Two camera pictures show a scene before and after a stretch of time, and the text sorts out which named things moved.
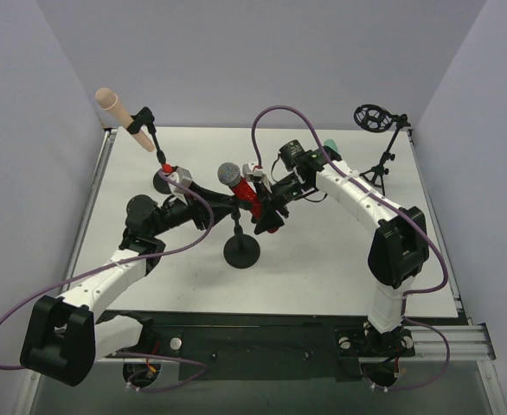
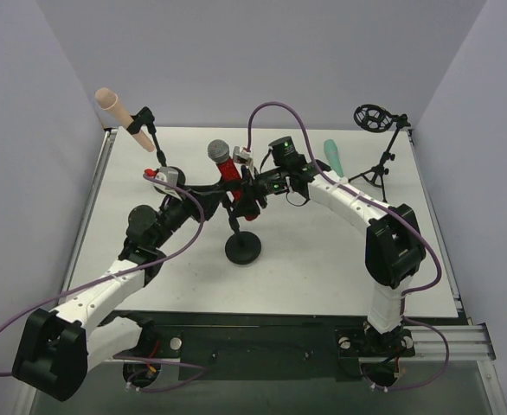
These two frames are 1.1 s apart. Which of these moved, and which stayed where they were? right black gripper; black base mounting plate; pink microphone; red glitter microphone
Moved: red glitter microphone; right black gripper
Stayed: black base mounting plate; pink microphone
